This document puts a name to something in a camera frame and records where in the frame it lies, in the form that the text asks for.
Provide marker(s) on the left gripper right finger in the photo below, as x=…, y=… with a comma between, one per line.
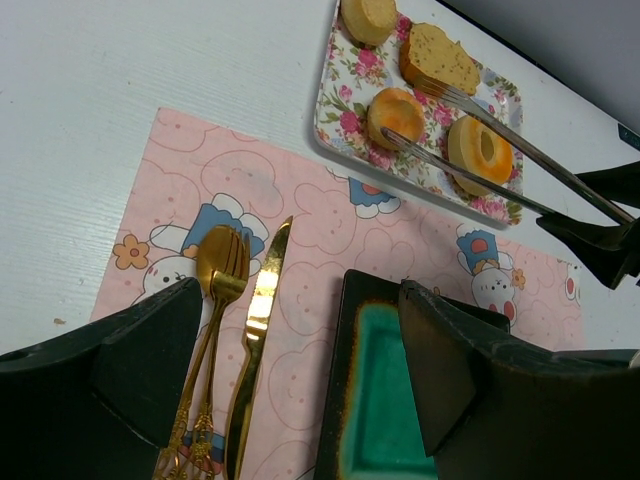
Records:
x=493, y=406

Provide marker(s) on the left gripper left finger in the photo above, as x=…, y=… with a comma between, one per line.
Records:
x=99, y=402

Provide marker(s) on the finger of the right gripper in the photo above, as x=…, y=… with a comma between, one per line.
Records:
x=609, y=252
x=620, y=184

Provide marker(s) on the round orange-topped bun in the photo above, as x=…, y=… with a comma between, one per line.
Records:
x=398, y=110

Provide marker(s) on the speckled bread slice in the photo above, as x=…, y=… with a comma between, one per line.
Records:
x=428, y=51

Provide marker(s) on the right blue label sticker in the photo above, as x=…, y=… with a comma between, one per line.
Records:
x=629, y=137

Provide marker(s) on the black and teal square plate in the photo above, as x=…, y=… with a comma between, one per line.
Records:
x=370, y=427

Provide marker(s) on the gold spoon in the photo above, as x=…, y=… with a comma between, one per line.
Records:
x=219, y=269

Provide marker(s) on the gold knife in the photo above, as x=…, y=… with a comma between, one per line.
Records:
x=256, y=327

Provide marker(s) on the pink bunny placemat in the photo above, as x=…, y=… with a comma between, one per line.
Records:
x=194, y=175

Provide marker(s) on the small round pale bun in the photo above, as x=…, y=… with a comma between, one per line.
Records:
x=370, y=22

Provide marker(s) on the ring-shaped donut bread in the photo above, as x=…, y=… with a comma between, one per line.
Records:
x=479, y=150

